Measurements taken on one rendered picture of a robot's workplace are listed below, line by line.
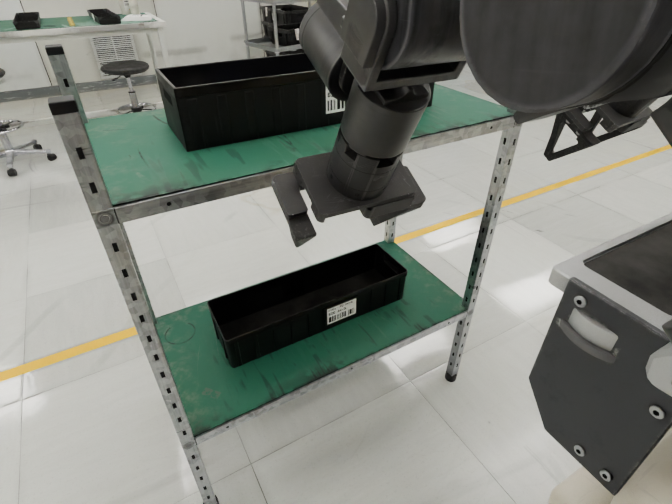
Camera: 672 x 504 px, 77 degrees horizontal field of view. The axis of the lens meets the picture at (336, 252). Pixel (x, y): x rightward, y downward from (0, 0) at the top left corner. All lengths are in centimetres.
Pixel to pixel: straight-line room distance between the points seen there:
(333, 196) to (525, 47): 23
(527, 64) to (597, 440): 32
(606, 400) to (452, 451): 110
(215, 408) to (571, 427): 85
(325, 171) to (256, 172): 34
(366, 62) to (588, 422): 33
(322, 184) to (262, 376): 83
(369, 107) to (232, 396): 92
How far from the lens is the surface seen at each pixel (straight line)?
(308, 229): 38
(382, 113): 31
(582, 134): 66
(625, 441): 41
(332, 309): 120
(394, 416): 150
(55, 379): 187
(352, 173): 35
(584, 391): 41
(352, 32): 28
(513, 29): 19
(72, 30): 395
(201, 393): 116
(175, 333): 132
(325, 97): 90
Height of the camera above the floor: 125
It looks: 36 degrees down
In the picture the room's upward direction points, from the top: straight up
